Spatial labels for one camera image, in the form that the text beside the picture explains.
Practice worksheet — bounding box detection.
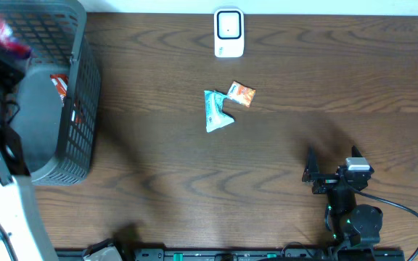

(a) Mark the red white striped packet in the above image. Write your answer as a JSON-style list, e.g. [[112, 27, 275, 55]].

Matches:
[[50, 74, 69, 102]]

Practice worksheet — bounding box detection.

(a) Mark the small orange snack packet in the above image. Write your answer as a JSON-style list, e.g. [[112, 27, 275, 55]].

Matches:
[[227, 81, 256, 107]]

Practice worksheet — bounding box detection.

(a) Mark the teal white snack packet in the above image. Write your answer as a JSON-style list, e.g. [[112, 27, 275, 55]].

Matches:
[[204, 91, 234, 133]]

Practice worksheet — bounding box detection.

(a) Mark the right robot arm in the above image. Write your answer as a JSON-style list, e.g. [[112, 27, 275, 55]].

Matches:
[[302, 146, 383, 260]]

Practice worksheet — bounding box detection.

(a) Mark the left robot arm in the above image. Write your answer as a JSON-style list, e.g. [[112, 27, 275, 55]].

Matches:
[[0, 48, 58, 260]]

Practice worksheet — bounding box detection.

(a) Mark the grey plastic mesh basket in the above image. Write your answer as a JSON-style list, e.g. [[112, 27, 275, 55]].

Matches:
[[0, 0, 101, 186]]

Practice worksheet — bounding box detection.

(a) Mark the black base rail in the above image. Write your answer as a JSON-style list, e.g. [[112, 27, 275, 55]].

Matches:
[[55, 247, 406, 261]]

